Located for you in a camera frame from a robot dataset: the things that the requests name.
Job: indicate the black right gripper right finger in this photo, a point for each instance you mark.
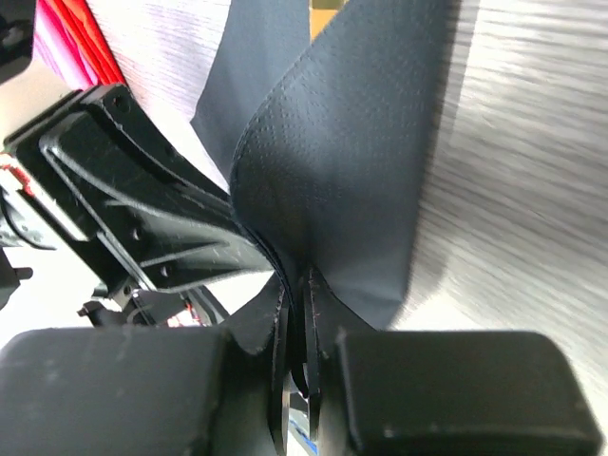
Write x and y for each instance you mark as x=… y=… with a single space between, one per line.
x=437 y=393

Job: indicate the dark blue paper napkin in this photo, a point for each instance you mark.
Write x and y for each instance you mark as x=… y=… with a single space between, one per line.
x=324 y=139

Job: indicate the red cloth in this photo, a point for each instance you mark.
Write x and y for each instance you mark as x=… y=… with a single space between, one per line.
x=82 y=27

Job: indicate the magenta cloth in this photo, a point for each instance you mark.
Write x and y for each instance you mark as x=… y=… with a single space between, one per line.
x=55 y=47

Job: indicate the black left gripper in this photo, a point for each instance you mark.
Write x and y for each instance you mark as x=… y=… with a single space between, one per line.
x=87 y=169

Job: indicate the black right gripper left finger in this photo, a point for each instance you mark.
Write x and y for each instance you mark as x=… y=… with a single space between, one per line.
x=138 y=390

